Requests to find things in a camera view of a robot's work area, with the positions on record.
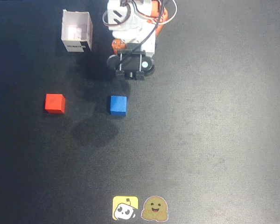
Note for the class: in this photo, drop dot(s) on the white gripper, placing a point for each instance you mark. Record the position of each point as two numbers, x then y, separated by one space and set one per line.
118 45

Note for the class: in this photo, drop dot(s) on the red cube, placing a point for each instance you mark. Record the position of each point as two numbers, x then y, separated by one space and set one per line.
54 102

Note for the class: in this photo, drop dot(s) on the blue cube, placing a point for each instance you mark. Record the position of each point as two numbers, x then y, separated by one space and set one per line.
118 105

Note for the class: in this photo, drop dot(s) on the open white cardboard box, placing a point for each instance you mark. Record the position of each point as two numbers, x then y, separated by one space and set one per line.
75 30

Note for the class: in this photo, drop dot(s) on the yellow robot sticker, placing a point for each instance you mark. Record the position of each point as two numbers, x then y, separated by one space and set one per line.
124 207

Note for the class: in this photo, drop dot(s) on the hugging face emoji sticker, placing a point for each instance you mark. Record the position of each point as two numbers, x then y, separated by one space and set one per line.
154 208

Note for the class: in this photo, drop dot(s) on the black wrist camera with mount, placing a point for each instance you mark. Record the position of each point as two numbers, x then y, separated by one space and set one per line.
133 64

